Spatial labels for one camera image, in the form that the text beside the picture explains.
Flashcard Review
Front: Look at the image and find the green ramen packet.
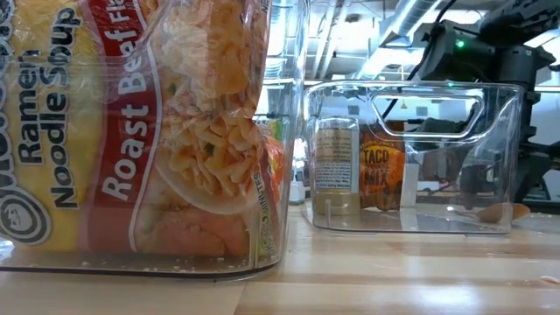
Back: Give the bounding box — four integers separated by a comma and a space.
255, 116, 285, 259

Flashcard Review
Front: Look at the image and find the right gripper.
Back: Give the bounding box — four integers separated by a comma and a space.
414, 19, 485, 84

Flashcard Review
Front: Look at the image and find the brown taco seasoning packet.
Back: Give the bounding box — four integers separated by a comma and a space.
358, 124, 407, 212

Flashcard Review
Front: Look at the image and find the clear plastic bin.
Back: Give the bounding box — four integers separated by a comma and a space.
303, 80, 525, 235
0, 0, 310, 281

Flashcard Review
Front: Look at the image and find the orange ramen packet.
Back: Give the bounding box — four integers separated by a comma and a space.
261, 133, 286, 211

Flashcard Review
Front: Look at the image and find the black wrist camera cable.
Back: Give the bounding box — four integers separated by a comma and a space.
380, 0, 459, 122

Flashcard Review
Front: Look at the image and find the glass spice jar white label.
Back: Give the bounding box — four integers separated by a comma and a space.
313, 115, 361, 216

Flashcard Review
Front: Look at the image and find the red white ramen packet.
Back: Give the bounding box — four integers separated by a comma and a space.
0, 0, 275, 259

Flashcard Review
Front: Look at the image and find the rose gold spoon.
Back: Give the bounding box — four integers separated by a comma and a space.
448, 202, 532, 224

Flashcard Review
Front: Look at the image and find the white shaker bottle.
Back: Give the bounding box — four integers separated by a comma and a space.
288, 178, 307, 206

